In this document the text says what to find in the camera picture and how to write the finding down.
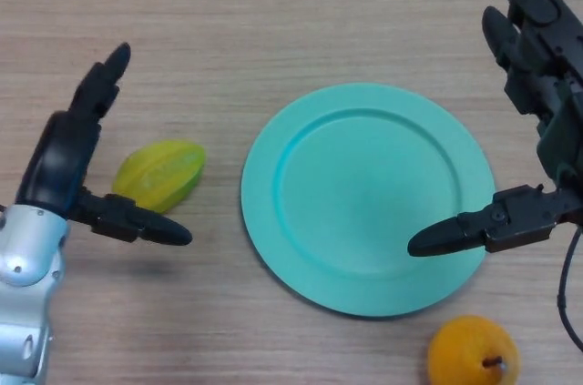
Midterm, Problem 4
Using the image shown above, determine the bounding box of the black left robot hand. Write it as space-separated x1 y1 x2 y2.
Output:
14 42 193 248

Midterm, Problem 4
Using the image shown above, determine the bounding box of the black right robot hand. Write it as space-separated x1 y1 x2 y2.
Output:
406 0 583 258

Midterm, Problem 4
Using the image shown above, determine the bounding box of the yellow starfruit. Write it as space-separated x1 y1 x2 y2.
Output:
111 139 208 215

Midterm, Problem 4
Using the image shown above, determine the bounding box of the green round plate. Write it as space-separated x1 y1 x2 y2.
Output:
240 82 496 318

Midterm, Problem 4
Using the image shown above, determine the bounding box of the orange pear with stem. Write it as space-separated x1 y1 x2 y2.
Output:
426 314 521 385

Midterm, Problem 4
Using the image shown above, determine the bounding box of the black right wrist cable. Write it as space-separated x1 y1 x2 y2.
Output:
555 229 583 348

